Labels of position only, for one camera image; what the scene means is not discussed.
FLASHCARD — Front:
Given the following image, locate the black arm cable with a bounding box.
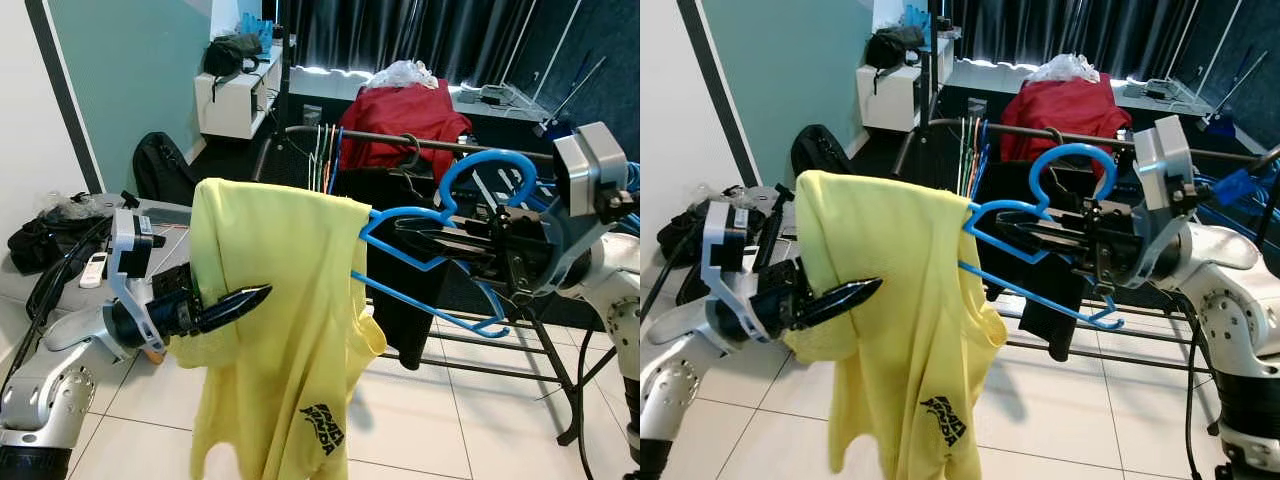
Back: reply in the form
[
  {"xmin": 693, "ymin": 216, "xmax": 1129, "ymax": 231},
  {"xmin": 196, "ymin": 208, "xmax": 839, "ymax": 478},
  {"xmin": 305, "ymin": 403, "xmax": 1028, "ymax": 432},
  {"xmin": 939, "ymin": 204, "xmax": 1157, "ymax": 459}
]
[
  {"xmin": 1180, "ymin": 290, "xmax": 1216, "ymax": 480},
  {"xmin": 572, "ymin": 330, "xmax": 601, "ymax": 480},
  {"xmin": 640, "ymin": 215, "xmax": 716, "ymax": 331},
  {"xmin": 0, "ymin": 215, "xmax": 116, "ymax": 401}
]

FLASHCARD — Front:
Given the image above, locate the black hanging garment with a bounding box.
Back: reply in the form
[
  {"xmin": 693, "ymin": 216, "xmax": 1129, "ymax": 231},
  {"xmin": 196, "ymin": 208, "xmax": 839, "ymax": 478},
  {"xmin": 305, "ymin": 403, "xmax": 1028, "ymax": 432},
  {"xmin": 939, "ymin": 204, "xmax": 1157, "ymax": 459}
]
[
  {"xmin": 975, "ymin": 160, "xmax": 1091, "ymax": 363},
  {"xmin": 335, "ymin": 165, "xmax": 453, "ymax": 371}
]

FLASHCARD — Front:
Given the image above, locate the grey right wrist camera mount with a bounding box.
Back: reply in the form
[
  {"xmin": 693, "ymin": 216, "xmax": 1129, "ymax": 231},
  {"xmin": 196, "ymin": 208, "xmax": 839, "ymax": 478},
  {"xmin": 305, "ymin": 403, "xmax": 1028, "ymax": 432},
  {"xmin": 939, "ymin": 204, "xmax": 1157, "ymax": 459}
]
[
  {"xmin": 1130, "ymin": 115, "xmax": 1199, "ymax": 291},
  {"xmin": 545, "ymin": 122, "xmax": 631, "ymax": 296}
]

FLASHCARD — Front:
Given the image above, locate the black hanger hook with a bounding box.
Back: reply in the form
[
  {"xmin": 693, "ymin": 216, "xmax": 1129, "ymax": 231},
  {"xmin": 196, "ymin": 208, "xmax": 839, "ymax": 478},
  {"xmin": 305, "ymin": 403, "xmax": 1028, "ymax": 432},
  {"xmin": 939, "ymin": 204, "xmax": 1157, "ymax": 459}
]
[
  {"xmin": 395, "ymin": 133, "xmax": 424, "ymax": 179},
  {"xmin": 1038, "ymin": 127, "xmax": 1067, "ymax": 171}
]

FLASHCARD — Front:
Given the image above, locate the red fabric bag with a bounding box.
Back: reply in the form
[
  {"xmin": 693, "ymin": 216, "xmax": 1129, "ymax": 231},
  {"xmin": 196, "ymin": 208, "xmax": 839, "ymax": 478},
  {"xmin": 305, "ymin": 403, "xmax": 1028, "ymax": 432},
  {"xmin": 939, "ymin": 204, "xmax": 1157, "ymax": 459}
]
[
  {"xmin": 1000, "ymin": 72, "xmax": 1134, "ymax": 166},
  {"xmin": 338, "ymin": 80, "xmax": 473, "ymax": 183}
]

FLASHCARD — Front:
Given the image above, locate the black backpack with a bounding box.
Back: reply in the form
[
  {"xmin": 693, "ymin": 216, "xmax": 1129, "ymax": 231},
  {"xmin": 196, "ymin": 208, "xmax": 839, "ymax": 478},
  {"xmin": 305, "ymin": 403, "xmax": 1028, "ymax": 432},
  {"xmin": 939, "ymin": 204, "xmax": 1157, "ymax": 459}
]
[
  {"xmin": 790, "ymin": 124, "xmax": 856, "ymax": 181},
  {"xmin": 132, "ymin": 131, "xmax": 198, "ymax": 208}
]

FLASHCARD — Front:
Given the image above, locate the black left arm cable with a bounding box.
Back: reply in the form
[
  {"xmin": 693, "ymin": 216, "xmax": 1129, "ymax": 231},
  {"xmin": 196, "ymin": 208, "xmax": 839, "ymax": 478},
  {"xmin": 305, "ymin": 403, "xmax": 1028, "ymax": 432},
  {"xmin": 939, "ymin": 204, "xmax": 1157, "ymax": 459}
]
[
  {"xmin": 0, "ymin": 215, "xmax": 116, "ymax": 401},
  {"xmin": 640, "ymin": 215, "xmax": 716, "ymax": 331}
]

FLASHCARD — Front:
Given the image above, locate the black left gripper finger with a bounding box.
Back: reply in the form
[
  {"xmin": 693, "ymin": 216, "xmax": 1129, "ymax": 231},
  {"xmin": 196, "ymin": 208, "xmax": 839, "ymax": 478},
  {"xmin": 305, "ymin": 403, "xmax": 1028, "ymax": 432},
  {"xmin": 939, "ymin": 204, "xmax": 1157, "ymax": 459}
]
[
  {"xmin": 200, "ymin": 288, "xmax": 273, "ymax": 333},
  {"xmin": 808, "ymin": 280, "xmax": 884, "ymax": 311},
  {"xmin": 805, "ymin": 281, "xmax": 884, "ymax": 329},
  {"xmin": 200, "ymin": 287, "xmax": 273, "ymax": 313}
]

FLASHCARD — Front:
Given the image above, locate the white shelf unit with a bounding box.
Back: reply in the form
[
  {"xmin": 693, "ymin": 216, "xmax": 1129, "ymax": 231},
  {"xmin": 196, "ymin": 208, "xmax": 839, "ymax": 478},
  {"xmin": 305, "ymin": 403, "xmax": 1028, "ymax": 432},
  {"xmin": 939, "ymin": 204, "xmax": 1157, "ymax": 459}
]
[
  {"xmin": 193, "ymin": 42, "xmax": 288, "ymax": 141},
  {"xmin": 857, "ymin": 38, "xmax": 951, "ymax": 134}
]

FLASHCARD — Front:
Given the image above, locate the black curtain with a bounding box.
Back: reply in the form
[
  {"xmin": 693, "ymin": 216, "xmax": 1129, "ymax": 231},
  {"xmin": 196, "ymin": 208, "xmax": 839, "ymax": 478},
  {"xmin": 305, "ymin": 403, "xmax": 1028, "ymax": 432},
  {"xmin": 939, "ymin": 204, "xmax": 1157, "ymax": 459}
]
[
  {"xmin": 288, "ymin": 0, "xmax": 641, "ymax": 81},
  {"xmin": 950, "ymin": 0, "xmax": 1280, "ymax": 73}
]

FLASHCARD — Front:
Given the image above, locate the small black bag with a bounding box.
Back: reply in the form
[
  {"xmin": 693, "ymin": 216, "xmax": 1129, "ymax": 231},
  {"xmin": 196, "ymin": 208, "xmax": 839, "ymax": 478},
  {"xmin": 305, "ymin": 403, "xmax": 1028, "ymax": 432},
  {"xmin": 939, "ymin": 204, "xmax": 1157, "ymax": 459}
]
[
  {"xmin": 655, "ymin": 203, "xmax": 713, "ymax": 263},
  {"xmin": 7, "ymin": 213, "xmax": 63, "ymax": 275}
]

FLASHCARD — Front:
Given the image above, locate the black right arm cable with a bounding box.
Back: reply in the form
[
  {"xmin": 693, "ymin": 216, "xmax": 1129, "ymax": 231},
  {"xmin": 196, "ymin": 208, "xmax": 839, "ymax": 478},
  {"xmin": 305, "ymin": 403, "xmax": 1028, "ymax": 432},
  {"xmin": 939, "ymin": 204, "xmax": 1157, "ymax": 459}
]
[
  {"xmin": 1180, "ymin": 290, "xmax": 1216, "ymax": 480},
  {"xmin": 572, "ymin": 330, "xmax": 601, "ymax": 480}
]

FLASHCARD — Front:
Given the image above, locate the blue plastic hanger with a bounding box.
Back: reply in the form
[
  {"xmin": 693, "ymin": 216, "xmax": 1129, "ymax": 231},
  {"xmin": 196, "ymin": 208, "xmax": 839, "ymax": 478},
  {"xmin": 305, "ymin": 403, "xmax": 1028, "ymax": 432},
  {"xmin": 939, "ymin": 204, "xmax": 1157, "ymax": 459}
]
[
  {"xmin": 957, "ymin": 143, "xmax": 1126, "ymax": 331},
  {"xmin": 1195, "ymin": 165, "xmax": 1280, "ymax": 236},
  {"xmin": 357, "ymin": 149, "xmax": 542, "ymax": 338},
  {"xmin": 618, "ymin": 158, "xmax": 641, "ymax": 216}
]

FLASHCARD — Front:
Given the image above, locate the clear plastic bag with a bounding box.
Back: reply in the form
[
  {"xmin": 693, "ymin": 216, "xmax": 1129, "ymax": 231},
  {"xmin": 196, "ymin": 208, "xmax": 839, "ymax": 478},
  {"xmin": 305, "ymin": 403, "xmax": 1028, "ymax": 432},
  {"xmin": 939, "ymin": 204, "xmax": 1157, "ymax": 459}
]
[
  {"xmin": 38, "ymin": 190, "xmax": 98, "ymax": 223},
  {"xmin": 688, "ymin": 182, "xmax": 749, "ymax": 208}
]

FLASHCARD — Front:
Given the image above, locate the yellow polo shirt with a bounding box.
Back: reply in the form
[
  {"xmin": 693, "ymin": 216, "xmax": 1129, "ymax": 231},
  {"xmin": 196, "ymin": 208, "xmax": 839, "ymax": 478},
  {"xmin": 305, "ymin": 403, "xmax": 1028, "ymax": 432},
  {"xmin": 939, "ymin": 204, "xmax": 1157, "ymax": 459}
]
[
  {"xmin": 783, "ymin": 170, "xmax": 1009, "ymax": 480},
  {"xmin": 165, "ymin": 177, "xmax": 389, "ymax": 480}
]

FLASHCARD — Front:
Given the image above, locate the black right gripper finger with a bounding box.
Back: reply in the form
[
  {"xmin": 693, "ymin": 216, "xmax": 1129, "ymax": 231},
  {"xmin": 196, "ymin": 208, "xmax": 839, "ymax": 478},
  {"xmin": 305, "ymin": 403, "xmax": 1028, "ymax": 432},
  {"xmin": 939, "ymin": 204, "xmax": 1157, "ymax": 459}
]
[
  {"xmin": 990, "ymin": 208, "xmax": 1096, "ymax": 238},
  {"xmin": 425, "ymin": 240, "xmax": 521, "ymax": 269},
  {"xmin": 396, "ymin": 216, "xmax": 506, "ymax": 244},
  {"xmin": 1030, "ymin": 235, "xmax": 1111, "ymax": 263}
]

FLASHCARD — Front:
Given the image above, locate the grey flat case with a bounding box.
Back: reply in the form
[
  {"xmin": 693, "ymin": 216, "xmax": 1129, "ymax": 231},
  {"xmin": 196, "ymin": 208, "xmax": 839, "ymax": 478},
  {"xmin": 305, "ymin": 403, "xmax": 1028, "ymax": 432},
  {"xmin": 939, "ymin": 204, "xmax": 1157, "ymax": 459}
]
[{"xmin": 60, "ymin": 197, "xmax": 196, "ymax": 301}]

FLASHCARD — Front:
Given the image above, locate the white plastic bag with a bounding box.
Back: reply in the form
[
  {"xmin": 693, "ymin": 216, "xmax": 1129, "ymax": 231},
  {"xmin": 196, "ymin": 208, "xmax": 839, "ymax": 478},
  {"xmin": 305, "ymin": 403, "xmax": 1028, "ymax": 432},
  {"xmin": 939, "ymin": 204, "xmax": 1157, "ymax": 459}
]
[
  {"xmin": 1025, "ymin": 53, "xmax": 1101, "ymax": 86},
  {"xmin": 368, "ymin": 60, "xmax": 441, "ymax": 93}
]

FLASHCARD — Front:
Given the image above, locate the grey router box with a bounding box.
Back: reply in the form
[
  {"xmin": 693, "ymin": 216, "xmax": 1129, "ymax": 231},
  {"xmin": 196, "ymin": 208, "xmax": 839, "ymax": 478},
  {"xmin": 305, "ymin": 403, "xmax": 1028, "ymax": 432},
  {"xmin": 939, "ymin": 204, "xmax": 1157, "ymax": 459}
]
[
  {"xmin": 477, "ymin": 84, "xmax": 533, "ymax": 109},
  {"xmin": 1140, "ymin": 78, "xmax": 1198, "ymax": 103}
]

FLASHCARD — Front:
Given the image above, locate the thin grey pole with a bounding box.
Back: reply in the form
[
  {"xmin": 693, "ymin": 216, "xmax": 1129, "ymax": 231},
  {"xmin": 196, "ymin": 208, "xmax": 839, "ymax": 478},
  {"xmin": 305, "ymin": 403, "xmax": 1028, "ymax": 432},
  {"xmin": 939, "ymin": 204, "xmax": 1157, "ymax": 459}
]
[
  {"xmin": 1198, "ymin": 50, "xmax": 1271, "ymax": 131},
  {"xmin": 533, "ymin": 55, "xmax": 609, "ymax": 138}
]

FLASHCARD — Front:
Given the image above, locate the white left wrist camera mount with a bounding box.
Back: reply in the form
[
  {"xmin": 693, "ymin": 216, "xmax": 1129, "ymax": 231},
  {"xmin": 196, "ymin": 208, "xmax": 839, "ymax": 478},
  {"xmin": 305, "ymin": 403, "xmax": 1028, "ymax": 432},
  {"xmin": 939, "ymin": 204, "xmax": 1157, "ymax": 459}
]
[
  {"xmin": 106, "ymin": 208, "xmax": 169, "ymax": 356},
  {"xmin": 700, "ymin": 200, "xmax": 773, "ymax": 346}
]

